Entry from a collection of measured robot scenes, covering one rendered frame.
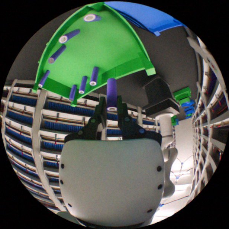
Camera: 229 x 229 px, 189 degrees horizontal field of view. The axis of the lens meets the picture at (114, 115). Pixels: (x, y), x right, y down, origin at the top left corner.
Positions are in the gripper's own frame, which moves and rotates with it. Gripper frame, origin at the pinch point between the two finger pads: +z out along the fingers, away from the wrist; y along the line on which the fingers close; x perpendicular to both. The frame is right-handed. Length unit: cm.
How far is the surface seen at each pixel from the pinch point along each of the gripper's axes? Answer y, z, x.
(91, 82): -5.2, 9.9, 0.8
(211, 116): 110, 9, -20
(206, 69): 72, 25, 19
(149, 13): 15.1, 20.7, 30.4
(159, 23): 19.6, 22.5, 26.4
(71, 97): -15.0, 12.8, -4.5
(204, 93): 108, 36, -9
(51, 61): -11.5, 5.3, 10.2
